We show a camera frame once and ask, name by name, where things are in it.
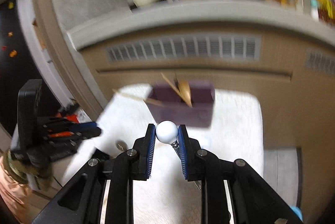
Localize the wooden spoon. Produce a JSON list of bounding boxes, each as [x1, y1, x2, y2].
[[178, 80, 192, 107]]

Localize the white lace tablecloth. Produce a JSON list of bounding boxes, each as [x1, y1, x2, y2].
[[53, 83, 263, 223]]

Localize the small grey ventilation grille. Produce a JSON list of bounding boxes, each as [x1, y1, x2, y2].
[[305, 50, 335, 76]]

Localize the person's hand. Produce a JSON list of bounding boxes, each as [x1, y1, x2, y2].
[[1, 155, 32, 223]]

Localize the black refrigerator with magnets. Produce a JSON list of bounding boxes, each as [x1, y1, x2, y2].
[[0, 0, 41, 135]]

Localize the dark textured handle steel spoon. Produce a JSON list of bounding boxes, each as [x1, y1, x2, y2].
[[115, 140, 128, 152]]

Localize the yellow seasoning packages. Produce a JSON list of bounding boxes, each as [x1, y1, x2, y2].
[[311, 0, 334, 26]]

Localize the red door mat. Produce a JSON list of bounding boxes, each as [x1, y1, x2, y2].
[[46, 115, 78, 138]]

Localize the light blue bowl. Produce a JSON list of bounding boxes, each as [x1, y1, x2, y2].
[[290, 206, 303, 221]]

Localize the wooden chopstick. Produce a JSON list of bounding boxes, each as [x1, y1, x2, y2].
[[143, 98, 164, 106], [112, 89, 146, 102], [161, 73, 183, 100]]

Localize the purple plastic utensil holder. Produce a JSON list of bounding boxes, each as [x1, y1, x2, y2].
[[147, 81, 215, 128]]

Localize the grey stone countertop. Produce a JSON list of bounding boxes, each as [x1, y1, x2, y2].
[[67, 0, 334, 51]]

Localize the white cabinet with shelf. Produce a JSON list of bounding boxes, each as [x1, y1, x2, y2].
[[17, 0, 73, 106]]

